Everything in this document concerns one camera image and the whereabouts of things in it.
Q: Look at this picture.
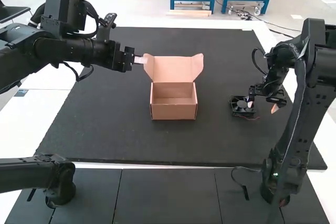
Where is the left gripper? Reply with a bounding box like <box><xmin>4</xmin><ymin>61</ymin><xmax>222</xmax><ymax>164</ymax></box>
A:
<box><xmin>109</xmin><ymin>40</ymin><xmax>144</xmax><ymax>74</ymax></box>

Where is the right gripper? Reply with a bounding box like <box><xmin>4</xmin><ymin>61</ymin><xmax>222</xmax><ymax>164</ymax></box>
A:
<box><xmin>246</xmin><ymin>76</ymin><xmax>287</xmax><ymax>114</ymax></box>

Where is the black square fan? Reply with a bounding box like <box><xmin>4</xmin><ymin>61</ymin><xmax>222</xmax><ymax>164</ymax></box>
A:
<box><xmin>229</xmin><ymin>95</ymin><xmax>261</xmax><ymax>121</ymax></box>

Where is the cardboard box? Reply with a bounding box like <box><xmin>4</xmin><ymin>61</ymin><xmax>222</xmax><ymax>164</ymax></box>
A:
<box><xmin>142</xmin><ymin>52</ymin><xmax>205</xmax><ymax>121</ymax></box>

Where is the wooden plank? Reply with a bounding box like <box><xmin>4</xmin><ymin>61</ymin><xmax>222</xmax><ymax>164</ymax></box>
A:
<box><xmin>165</xmin><ymin>9</ymin><xmax>213</xmax><ymax>18</ymax></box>

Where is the black mat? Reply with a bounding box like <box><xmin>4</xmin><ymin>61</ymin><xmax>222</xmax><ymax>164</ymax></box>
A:
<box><xmin>34</xmin><ymin>26</ymin><xmax>328</xmax><ymax>170</ymax></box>

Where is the dark base panel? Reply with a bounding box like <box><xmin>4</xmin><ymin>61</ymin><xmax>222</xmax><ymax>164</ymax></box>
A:
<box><xmin>112</xmin><ymin>167</ymin><xmax>224</xmax><ymax>224</ymax></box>
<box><xmin>4</xmin><ymin>167</ymin><xmax>123</xmax><ymax>224</ymax></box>
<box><xmin>214</xmin><ymin>167</ymin><xmax>331</xmax><ymax>224</ymax></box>

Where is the black chair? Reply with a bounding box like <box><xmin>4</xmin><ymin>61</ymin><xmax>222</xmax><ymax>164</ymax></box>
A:
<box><xmin>0</xmin><ymin>0</ymin><xmax>34</xmax><ymax>24</ymax></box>

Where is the black cable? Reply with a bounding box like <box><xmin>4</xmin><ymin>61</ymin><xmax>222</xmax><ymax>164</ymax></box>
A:
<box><xmin>230</xmin><ymin>165</ymin><xmax>263</xmax><ymax>192</ymax></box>
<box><xmin>78</xmin><ymin>0</ymin><xmax>106</xmax><ymax>38</ymax></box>
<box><xmin>235</xmin><ymin>8</ymin><xmax>301</xmax><ymax>38</ymax></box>
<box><xmin>56</xmin><ymin>61</ymin><xmax>95</xmax><ymax>82</ymax></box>
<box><xmin>251</xmin><ymin>47</ymin><xmax>271</xmax><ymax>78</ymax></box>

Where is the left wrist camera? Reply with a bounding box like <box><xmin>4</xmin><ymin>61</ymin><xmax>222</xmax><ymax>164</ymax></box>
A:
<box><xmin>103</xmin><ymin>13</ymin><xmax>118</xmax><ymax>29</ymax></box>

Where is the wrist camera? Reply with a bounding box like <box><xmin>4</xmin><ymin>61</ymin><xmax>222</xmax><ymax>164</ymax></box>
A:
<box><xmin>264</xmin><ymin>46</ymin><xmax>279</xmax><ymax>65</ymax></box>
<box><xmin>103</xmin><ymin>13</ymin><xmax>118</xmax><ymax>29</ymax></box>

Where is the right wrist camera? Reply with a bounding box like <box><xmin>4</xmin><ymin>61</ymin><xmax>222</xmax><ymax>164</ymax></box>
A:
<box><xmin>264</xmin><ymin>46</ymin><xmax>279</xmax><ymax>65</ymax></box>

